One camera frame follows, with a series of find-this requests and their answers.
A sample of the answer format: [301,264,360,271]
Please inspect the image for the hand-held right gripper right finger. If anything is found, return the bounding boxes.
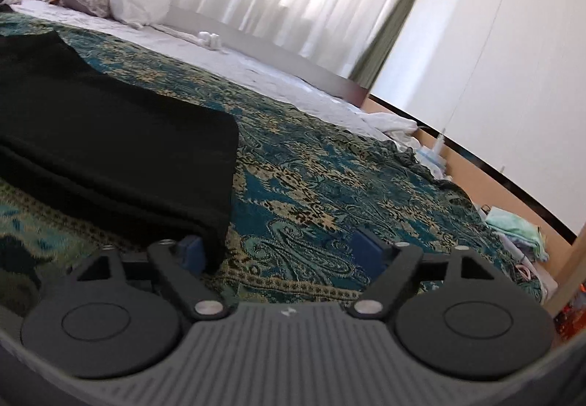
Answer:
[347,227,502,320]

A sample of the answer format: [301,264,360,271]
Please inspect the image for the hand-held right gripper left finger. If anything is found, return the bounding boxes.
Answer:
[73,236,230,322]

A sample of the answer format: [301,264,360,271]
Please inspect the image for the black pants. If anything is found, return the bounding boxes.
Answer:
[0,29,240,275]

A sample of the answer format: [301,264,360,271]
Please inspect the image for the teal paisley blanket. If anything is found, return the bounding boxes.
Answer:
[0,12,550,320]

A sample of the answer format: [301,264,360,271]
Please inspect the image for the blue white cloth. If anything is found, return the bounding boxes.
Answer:
[414,129,452,180]

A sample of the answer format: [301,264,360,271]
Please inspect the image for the pile of pastel clothes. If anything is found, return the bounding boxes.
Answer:
[476,204,557,302]

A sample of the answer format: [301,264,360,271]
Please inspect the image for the white bed sheet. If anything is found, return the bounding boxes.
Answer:
[9,3,419,152]

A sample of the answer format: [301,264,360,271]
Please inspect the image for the white knotted cloth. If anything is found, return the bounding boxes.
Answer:
[156,23,230,54]

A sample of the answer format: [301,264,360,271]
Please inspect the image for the orange patterned object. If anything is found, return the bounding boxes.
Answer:
[554,282,586,343]

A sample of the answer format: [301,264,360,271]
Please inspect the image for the green curtain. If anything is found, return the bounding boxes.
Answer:
[350,0,448,88]

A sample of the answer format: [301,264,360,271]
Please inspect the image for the white wardrobe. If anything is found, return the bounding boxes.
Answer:
[366,0,586,246]

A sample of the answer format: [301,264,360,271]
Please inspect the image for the wooden post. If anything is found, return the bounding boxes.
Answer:
[545,236,586,320]

